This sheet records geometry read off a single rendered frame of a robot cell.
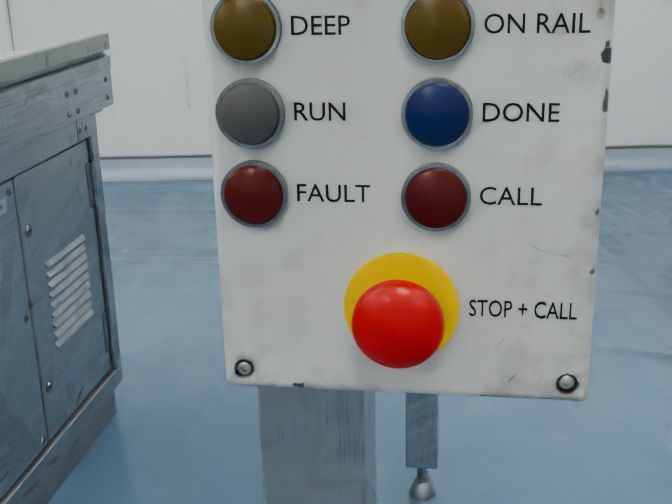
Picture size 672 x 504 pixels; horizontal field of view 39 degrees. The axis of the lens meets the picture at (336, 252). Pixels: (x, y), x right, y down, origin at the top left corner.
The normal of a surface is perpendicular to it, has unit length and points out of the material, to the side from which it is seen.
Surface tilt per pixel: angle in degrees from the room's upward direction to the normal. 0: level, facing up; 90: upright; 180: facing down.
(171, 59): 90
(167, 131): 90
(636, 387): 0
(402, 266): 90
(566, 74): 90
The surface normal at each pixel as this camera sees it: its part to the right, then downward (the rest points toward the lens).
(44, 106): 0.99, 0.03
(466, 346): -0.15, 0.32
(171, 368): -0.02, -0.95
